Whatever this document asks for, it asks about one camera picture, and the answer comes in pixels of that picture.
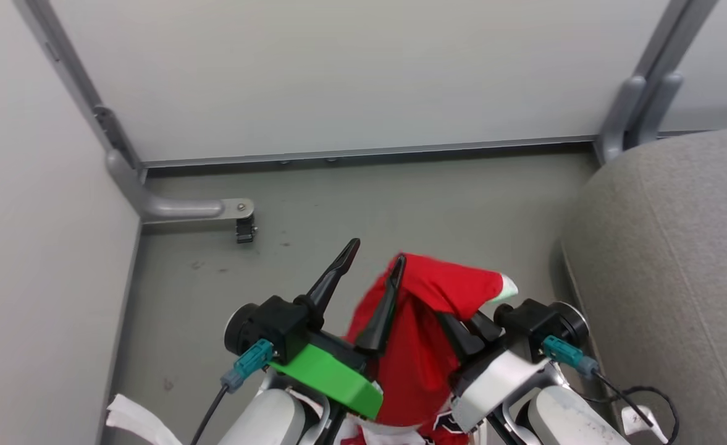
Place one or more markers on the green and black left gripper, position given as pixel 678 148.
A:
pixel 332 377

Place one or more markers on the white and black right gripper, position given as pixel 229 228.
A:
pixel 499 383

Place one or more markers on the red garment with white trim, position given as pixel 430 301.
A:
pixel 419 371

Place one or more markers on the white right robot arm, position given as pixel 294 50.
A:
pixel 567 420

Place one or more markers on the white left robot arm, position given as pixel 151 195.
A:
pixel 270 420

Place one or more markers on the small black caster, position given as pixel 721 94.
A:
pixel 245 230

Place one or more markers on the grey fabric sofa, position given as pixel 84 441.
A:
pixel 672 278

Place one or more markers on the grey metal partition foot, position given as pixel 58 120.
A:
pixel 153 207

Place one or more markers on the white cloth strip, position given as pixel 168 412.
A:
pixel 138 420

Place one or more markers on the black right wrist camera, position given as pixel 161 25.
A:
pixel 542 321

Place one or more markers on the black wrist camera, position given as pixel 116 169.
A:
pixel 264 327
pixel 542 321

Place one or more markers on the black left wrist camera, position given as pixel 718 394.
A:
pixel 264 327

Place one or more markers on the grey partition base rail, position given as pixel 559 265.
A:
pixel 369 152

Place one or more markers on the grey metal partition post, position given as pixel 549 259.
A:
pixel 641 93

